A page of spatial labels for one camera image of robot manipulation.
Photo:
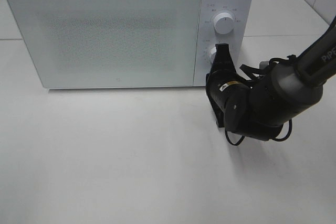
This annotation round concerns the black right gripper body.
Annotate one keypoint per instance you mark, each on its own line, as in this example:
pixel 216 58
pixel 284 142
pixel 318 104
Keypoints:
pixel 222 82

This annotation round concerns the white microwave door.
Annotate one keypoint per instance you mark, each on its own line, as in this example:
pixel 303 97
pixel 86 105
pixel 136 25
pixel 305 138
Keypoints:
pixel 110 43

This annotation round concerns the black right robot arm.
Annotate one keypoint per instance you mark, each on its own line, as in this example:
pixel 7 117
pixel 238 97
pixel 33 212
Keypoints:
pixel 258 103

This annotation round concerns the white microwave oven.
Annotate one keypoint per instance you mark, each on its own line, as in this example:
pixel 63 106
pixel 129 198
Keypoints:
pixel 207 37

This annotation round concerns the white microwave knob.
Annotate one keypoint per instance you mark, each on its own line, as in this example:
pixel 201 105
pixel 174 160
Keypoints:
pixel 211 53
pixel 223 22

